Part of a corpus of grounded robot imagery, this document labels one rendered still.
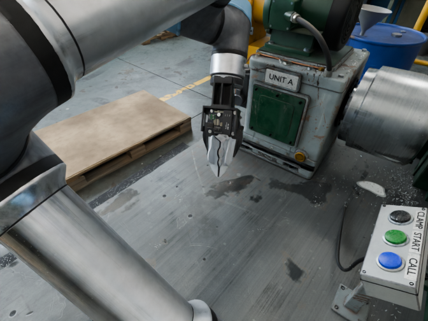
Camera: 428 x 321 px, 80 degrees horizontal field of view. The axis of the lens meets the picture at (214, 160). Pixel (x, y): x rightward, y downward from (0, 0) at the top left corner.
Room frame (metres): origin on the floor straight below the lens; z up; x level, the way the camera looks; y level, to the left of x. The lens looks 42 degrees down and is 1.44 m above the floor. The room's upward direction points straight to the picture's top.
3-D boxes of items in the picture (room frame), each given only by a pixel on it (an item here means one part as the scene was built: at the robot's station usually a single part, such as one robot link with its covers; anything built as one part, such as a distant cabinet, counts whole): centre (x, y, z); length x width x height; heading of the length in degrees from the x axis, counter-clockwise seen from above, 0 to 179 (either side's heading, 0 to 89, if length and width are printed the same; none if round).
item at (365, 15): (2.07, -1.14, 0.93); 0.25 x 0.24 x 0.25; 138
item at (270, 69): (0.82, -0.29, 0.99); 0.35 x 0.31 x 0.37; 53
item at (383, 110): (0.68, -0.48, 1.04); 0.37 x 0.25 x 0.25; 53
